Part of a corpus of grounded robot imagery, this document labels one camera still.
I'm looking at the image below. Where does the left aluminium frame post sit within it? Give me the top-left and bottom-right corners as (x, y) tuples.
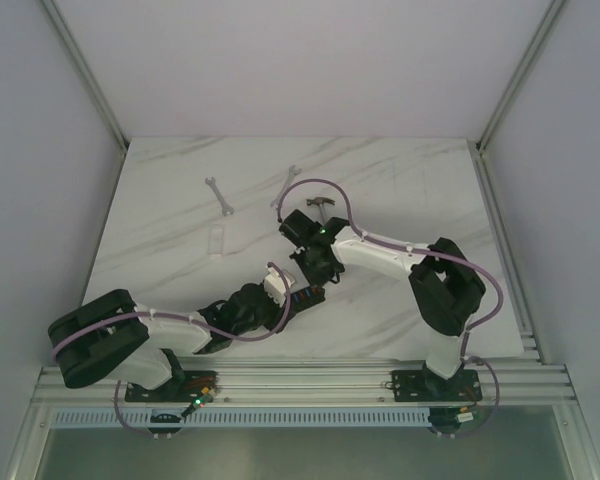
(39, 0), (130, 155)

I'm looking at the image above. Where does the aluminium frame post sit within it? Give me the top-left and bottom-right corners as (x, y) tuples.
(476, 0), (569, 154)
(39, 0), (130, 155)

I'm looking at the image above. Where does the right silver wrench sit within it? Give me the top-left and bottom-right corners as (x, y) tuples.
(270, 165), (302, 208)

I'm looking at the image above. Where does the grey slotted cable duct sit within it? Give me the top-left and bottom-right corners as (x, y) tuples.
(51, 407), (431, 429)

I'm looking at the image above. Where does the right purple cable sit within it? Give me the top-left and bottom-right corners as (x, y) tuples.
(276, 177), (506, 441)

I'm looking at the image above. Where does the black handled claw hammer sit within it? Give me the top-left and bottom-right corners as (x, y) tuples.
(306, 197), (336, 222)

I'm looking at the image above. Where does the silver wrench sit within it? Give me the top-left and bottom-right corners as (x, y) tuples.
(205, 177), (234, 216)
(270, 165), (302, 208)

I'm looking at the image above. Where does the left silver wrench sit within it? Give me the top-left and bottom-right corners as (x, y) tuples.
(205, 177), (234, 216)

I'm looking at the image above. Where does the clear fuse box lid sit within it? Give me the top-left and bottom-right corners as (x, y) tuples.
(207, 224), (225, 258)

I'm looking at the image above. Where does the black fuse box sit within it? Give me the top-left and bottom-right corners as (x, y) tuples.
(287, 286), (325, 320)

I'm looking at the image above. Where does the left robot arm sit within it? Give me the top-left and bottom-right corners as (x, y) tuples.
(47, 282), (307, 402)

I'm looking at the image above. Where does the right aluminium frame post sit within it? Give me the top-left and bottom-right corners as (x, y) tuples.
(476, 0), (569, 154)

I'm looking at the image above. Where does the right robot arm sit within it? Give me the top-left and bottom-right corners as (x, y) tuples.
(279, 210), (486, 402)

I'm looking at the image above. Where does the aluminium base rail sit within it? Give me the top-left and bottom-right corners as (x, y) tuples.
(32, 355), (577, 405)

